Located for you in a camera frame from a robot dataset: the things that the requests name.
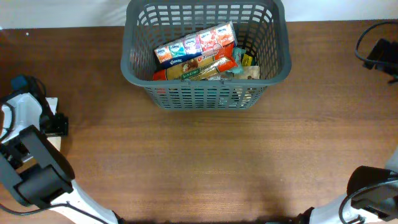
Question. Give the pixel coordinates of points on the beige cookie snack bag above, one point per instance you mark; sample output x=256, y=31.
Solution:
x=248, y=73

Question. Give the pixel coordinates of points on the beige brown snack bag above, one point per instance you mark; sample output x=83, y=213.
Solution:
x=29, y=161

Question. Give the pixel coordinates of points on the teal wet wipes packet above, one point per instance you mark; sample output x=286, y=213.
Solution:
x=238, y=70

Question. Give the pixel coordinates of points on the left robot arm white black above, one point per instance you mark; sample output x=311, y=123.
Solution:
x=33, y=170

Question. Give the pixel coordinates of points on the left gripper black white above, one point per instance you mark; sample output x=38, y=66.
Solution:
x=61, y=127

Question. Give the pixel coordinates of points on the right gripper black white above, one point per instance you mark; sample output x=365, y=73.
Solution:
x=390, y=51

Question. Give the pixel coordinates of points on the white Kleenex tissue pack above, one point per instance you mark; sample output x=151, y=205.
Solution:
x=196, y=44

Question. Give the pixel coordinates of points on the red spaghetti packet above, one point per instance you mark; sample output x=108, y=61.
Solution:
x=201, y=67

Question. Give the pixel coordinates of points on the grey plastic lattice basket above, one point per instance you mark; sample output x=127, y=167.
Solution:
x=260, y=29

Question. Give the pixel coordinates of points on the green Nescafe coffee bag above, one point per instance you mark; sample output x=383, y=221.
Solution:
x=248, y=60

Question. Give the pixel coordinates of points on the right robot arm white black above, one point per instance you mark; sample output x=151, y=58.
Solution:
x=371, y=197

